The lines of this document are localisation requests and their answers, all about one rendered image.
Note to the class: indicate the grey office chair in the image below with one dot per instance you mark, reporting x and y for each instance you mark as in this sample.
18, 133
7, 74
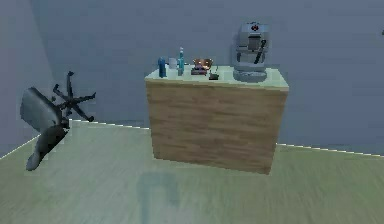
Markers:
43, 116

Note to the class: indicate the wooden cabinet with pale top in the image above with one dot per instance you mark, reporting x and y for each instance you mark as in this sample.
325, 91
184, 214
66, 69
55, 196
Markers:
213, 123

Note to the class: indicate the dark purple flat object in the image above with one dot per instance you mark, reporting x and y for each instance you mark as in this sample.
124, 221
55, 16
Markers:
199, 71

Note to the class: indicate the small black object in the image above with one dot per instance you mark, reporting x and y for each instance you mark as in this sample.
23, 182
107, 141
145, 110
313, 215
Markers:
213, 76

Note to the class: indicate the copper brown bowl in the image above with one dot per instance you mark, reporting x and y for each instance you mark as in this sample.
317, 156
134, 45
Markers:
202, 63

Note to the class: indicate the teal spray bottle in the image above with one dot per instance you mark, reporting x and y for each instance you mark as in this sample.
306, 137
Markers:
181, 61

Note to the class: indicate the dark blue bottle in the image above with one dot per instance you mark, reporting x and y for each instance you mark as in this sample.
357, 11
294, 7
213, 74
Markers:
162, 67

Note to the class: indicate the grey coffee machine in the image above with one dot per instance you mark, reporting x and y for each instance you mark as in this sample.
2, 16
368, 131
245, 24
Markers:
250, 53

